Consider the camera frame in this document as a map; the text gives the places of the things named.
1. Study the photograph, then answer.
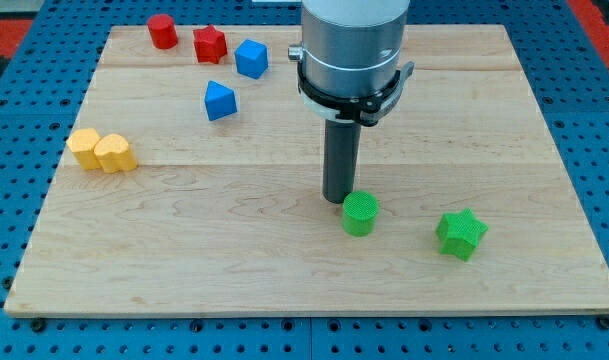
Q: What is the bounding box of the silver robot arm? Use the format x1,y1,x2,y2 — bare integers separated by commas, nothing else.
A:
288,0,414,127

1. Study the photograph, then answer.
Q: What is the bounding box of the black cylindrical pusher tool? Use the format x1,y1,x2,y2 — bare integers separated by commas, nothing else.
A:
322,120,361,204

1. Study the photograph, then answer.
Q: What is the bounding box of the green cylinder block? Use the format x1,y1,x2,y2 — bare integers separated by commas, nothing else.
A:
342,191,379,237

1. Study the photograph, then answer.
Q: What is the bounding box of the wooden board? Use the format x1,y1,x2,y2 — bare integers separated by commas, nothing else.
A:
5,25,609,318

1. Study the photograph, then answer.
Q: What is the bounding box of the blue triangular block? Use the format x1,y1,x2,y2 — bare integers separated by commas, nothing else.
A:
204,81,237,121

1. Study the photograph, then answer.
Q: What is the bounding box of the blue cube block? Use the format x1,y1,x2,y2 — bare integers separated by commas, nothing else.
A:
234,39,268,79

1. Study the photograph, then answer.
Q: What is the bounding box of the green star block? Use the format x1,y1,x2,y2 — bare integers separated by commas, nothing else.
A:
435,208,489,262

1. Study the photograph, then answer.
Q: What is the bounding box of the red star block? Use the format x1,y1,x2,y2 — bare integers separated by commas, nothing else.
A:
193,24,227,64

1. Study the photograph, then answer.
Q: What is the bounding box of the yellow heart block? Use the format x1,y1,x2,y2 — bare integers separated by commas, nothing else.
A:
94,133,138,173

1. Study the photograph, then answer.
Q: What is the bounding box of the red cylinder block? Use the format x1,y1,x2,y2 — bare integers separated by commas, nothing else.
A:
147,14,178,50

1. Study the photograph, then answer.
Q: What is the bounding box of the yellow hexagon block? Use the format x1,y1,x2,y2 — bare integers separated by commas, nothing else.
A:
66,128,101,170

